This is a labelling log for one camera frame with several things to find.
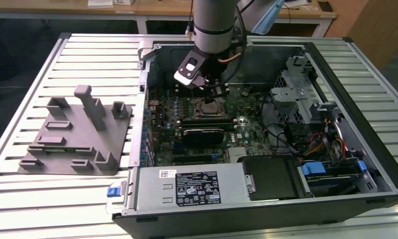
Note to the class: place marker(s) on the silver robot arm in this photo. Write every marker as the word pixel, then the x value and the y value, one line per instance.
pixel 212 25

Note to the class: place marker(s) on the CPU socket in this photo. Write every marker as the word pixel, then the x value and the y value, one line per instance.
pixel 196 115

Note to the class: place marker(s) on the silver coin battery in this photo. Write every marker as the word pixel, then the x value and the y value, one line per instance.
pixel 244 93

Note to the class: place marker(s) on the black RAM slot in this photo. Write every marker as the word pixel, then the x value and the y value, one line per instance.
pixel 207 128
pixel 184 95
pixel 184 91
pixel 207 123
pixel 207 120

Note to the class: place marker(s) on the perforated metal drive cage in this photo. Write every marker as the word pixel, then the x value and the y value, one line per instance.
pixel 292 97

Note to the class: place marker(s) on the black graphics card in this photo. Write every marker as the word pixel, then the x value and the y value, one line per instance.
pixel 203 135

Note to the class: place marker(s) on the silver finned heat sink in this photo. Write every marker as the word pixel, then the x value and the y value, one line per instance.
pixel 240 152

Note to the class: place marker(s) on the green motherboard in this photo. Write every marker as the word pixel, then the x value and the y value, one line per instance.
pixel 163 144

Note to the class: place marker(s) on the white box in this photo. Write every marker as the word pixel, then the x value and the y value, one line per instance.
pixel 125 1
pixel 99 3

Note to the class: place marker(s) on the black plastic shroud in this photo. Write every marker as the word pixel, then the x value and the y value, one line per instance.
pixel 272 176

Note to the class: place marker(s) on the blue disk carrier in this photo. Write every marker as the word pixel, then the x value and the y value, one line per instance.
pixel 313 168

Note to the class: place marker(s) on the wooden cabinet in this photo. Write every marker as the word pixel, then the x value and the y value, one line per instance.
pixel 378 30

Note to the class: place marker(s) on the wooden desk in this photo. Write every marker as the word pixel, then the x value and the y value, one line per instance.
pixel 69 10

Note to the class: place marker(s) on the grey parts rack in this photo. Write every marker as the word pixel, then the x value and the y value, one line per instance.
pixel 72 129

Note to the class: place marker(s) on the silver power supply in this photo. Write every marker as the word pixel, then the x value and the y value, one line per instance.
pixel 152 184

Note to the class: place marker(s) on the small blue bay clip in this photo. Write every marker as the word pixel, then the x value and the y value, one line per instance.
pixel 361 166

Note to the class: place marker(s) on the blue case latch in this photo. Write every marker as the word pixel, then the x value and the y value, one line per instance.
pixel 112 192

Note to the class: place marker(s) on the black PC case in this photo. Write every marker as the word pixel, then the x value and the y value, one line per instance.
pixel 219 221

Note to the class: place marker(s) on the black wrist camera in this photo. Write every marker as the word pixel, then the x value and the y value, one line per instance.
pixel 200 82

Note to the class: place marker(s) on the white silver wrist camera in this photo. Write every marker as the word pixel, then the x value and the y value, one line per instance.
pixel 185 77

